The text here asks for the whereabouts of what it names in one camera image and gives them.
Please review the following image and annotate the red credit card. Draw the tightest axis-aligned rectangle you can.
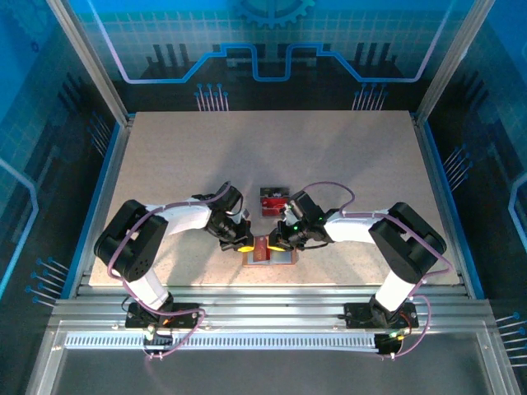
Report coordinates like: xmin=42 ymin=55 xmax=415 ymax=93
xmin=260 ymin=196 xmax=289 ymax=218
xmin=251 ymin=235 xmax=273 ymax=265

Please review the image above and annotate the red black card item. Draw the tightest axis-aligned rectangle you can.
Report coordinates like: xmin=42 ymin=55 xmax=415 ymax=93
xmin=259 ymin=185 xmax=292 ymax=219

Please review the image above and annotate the aluminium cross beam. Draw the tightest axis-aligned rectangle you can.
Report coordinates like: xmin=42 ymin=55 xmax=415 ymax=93
xmin=49 ymin=285 xmax=499 ymax=332

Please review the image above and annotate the black connector box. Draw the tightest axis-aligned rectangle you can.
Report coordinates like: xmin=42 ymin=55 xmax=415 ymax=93
xmin=142 ymin=328 xmax=174 ymax=353
xmin=375 ymin=332 xmax=403 ymax=355

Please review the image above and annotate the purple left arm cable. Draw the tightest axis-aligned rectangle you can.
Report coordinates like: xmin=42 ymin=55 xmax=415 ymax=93
xmin=106 ymin=180 xmax=231 ymax=362

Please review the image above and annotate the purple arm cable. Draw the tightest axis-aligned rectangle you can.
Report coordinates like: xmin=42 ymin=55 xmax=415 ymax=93
xmin=301 ymin=181 xmax=454 ymax=362
xmin=106 ymin=180 xmax=231 ymax=362

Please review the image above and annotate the white slotted cable duct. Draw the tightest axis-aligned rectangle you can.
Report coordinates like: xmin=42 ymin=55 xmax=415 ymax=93
xmin=63 ymin=332 xmax=382 ymax=351

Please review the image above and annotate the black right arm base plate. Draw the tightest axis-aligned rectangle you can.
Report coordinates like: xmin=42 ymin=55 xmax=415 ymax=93
xmin=344 ymin=302 xmax=419 ymax=329

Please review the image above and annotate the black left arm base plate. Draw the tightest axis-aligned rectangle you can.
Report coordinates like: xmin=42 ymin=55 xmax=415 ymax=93
xmin=124 ymin=302 xmax=199 ymax=329

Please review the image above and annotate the aluminium side rail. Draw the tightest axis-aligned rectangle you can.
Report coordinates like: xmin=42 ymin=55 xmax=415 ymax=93
xmin=409 ymin=113 xmax=474 ymax=300
xmin=68 ymin=117 xmax=135 ymax=300

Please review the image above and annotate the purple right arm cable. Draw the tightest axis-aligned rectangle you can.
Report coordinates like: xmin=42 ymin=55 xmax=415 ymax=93
xmin=301 ymin=181 xmax=454 ymax=362

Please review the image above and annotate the aluminium frame post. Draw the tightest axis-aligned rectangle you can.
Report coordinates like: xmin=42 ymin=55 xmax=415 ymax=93
xmin=45 ymin=0 xmax=136 ymax=127
xmin=413 ymin=0 xmax=498 ymax=127

